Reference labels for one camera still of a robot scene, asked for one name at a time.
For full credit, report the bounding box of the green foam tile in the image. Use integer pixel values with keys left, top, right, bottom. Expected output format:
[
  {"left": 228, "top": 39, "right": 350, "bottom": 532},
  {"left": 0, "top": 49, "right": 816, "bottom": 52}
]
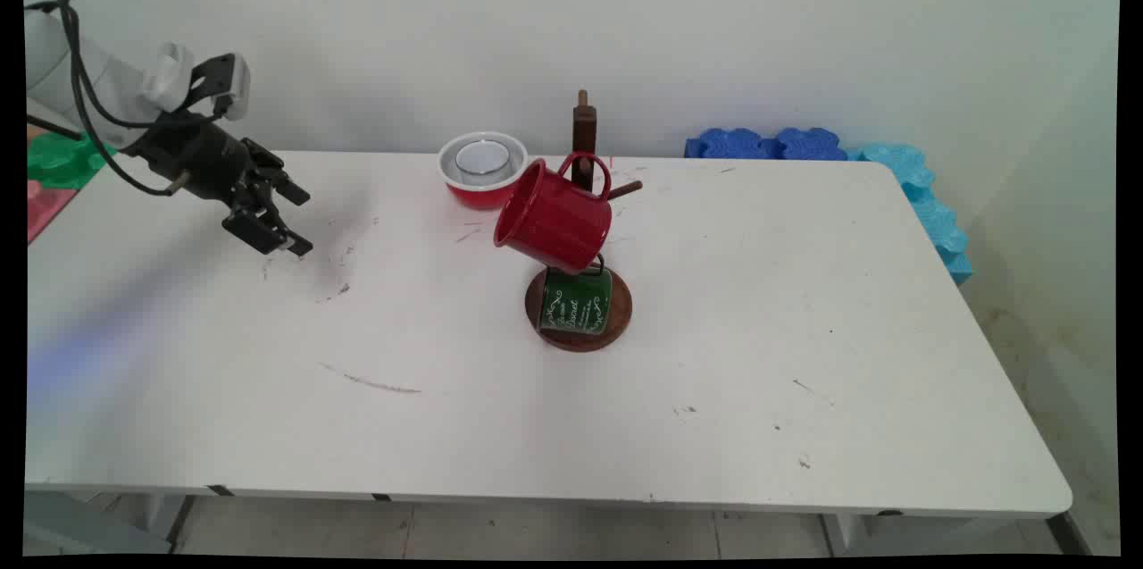
[{"left": 27, "top": 131, "right": 118, "bottom": 191}]

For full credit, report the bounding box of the grey table leg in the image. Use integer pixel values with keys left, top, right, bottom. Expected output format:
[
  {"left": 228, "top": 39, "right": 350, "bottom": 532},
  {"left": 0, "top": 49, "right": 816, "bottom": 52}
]
[{"left": 25, "top": 490, "right": 194, "bottom": 557}]

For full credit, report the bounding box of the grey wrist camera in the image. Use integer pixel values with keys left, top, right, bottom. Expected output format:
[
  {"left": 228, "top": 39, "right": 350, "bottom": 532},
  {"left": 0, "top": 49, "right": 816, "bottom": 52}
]
[{"left": 192, "top": 54, "right": 252, "bottom": 122}]

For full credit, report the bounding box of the red foam tile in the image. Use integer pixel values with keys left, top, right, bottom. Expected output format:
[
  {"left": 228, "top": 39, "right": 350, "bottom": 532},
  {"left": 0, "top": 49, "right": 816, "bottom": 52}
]
[{"left": 27, "top": 180, "right": 80, "bottom": 245}]

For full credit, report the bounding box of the green enamel mug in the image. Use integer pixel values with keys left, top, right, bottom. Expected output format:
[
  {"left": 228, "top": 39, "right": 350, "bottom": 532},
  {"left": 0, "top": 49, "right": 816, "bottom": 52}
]
[{"left": 538, "top": 255, "right": 615, "bottom": 337}]

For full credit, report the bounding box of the red bowl white inside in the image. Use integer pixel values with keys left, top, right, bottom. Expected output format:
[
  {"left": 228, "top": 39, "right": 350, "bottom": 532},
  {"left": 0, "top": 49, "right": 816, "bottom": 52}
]
[{"left": 437, "top": 130, "right": 530, "bottom": 212}]

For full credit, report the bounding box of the red enamel mug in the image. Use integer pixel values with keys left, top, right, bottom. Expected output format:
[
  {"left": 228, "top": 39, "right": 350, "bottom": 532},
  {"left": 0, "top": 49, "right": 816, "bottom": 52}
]
[{"left": 493, "top": 151, "right": 614, "bottom": 275}]

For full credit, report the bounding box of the brown wooden mug tree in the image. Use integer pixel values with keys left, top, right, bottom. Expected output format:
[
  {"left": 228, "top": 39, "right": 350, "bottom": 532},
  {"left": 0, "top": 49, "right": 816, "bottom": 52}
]
[{"left": 524, "top": 89, "right": 644, "bottom": 354}]

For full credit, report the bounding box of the dark blue foam tile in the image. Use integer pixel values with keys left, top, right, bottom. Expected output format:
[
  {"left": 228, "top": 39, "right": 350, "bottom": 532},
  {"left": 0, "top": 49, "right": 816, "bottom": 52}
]
[
  {"left": 685, "top": 128, "right": 778, "bottom": 162},
  {"left": 772, "top": 128, "right": 850, "bottom": 163}
]

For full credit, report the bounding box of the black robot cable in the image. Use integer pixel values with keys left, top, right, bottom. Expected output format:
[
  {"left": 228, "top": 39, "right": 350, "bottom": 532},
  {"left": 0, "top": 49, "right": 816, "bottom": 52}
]
[{"left": 25, "top": 0, "right": 220, "bottom": 197}]

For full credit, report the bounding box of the light blue foam tile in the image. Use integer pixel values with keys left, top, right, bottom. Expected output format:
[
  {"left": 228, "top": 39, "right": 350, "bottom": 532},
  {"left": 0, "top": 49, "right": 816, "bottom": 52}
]
[
  {"left": 847, "top": 142, "right": 937, "bottom": 197},
  {"left": 904, "top": 189, "right": 975, "bottom": 287}
]

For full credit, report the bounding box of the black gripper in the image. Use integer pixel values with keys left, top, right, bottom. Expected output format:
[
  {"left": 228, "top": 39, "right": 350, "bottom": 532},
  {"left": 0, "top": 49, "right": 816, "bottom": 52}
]
[{"left": 134, "top": 113, "right": 314, "bottom": 258}]

